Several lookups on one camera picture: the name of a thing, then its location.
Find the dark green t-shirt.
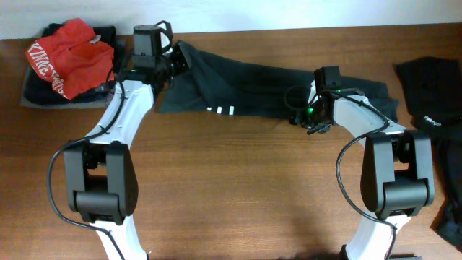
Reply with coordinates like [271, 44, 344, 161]
[157, 39, 400, 124]

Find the black garment white logo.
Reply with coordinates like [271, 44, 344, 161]
[393, 56, 461, 251]

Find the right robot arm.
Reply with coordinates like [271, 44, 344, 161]
[283, 66, 435, 260]

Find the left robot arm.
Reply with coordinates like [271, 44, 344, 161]
[61, 21, 187, 259]

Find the red folded shirt white lettering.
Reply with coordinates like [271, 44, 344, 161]
[25, 18, 114, 100]

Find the navy folded garment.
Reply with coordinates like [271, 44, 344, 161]
[23, 25, 126, 105]

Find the grey folded garment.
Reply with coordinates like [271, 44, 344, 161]
[20, 38, 127, 110]

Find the left black camera cable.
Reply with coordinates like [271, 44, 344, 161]
[45, 20, 174, 260]

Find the black camera cable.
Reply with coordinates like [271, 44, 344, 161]
[45, 20, 174, 260]
[283, 84, 398, 260]

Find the right black camera cable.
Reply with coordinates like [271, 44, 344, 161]
[283, 84, 398, 260]

